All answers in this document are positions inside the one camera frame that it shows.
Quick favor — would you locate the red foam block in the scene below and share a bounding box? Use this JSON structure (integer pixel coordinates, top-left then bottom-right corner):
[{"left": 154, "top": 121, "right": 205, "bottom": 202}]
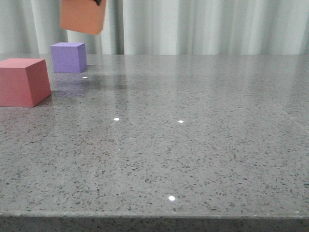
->
[{"left": 0, "top": 58, "right": 51, "bottom": 107}]

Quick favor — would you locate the orange foam cube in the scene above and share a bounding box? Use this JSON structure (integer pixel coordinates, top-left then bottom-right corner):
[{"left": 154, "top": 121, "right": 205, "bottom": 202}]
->
[{"left": 60, "top": 0, "right": 107, "bottom": 35}]

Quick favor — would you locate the purple foam cube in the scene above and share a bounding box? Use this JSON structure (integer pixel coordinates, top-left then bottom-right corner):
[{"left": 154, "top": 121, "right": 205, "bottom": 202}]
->
[{"left": 50, "top": 42, "right": 87, "bottom": 73}]

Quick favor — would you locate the pale green curtain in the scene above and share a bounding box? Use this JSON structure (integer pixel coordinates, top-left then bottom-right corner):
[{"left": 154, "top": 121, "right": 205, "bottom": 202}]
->
[{"left": 0, "top": 0, "right": 309, "bottom": 55}]

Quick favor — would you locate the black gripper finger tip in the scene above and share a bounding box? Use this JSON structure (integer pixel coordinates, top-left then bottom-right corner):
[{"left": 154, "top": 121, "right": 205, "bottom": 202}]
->
[{"left": 94, "top": 0, "right": 102, "bottom": 6}]

